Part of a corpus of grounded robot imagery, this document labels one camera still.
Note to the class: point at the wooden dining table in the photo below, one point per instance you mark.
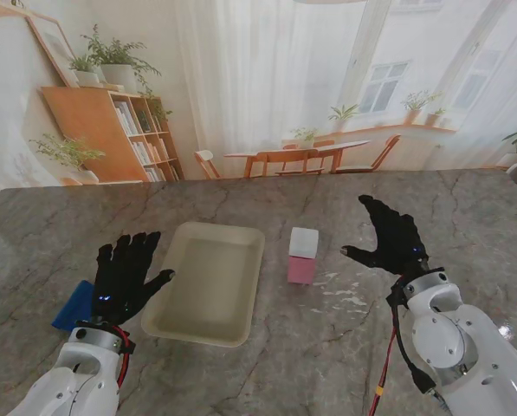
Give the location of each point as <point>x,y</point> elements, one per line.
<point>297,149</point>

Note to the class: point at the large plant white pot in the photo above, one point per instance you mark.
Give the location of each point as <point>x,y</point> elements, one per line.
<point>117,73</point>

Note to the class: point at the cream baking tray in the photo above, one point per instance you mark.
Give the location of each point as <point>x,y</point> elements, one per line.
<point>210,286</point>

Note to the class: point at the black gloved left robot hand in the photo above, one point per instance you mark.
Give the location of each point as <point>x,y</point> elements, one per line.
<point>119,281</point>

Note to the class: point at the white square jar lid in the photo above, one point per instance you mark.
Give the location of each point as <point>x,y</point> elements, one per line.
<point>303,242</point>

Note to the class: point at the bushy plant terracotta pot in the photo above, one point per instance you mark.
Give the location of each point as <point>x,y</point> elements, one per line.
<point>414,113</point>

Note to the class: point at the wooden chair with backrest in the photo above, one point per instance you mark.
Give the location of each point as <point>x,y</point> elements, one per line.
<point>297,162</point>

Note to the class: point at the square pink jar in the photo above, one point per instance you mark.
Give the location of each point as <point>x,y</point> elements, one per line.
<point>301,269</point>

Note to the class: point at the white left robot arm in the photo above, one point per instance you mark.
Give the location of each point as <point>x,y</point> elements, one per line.
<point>76,377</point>

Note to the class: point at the trailing ivy plant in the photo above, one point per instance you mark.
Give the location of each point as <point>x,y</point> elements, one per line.
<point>156,106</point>

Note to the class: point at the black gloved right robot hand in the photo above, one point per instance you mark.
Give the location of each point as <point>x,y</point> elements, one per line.
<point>392,247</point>

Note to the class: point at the leaning wooden picture frame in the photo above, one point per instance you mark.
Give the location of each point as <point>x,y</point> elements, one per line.
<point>52,47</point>

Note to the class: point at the small plant terracotta pot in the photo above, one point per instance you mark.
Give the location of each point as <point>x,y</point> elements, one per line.
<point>433,119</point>

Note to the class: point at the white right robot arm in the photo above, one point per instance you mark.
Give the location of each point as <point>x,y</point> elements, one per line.
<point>466,346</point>

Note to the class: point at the wooden bookshelf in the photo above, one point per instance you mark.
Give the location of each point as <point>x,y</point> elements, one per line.
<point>89,130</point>

